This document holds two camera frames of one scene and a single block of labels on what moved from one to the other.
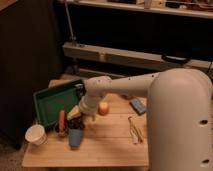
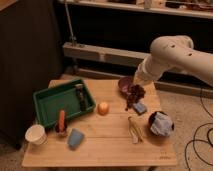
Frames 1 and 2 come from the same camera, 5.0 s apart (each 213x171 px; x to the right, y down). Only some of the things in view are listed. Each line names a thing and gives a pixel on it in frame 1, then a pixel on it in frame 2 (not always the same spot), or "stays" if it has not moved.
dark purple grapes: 74,123 -> 135,94
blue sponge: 138,106 stays
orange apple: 103,108 stays
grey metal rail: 110,54 stays
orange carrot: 61,120 stays
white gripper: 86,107 -> 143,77
